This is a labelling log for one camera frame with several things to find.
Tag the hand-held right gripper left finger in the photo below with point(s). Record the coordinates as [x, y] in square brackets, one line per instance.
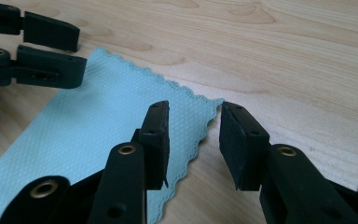
[155, 149]

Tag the light blue cloth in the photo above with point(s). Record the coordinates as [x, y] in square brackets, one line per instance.
[90, 124]

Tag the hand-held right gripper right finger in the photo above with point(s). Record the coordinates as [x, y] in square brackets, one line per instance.
[244, 152]

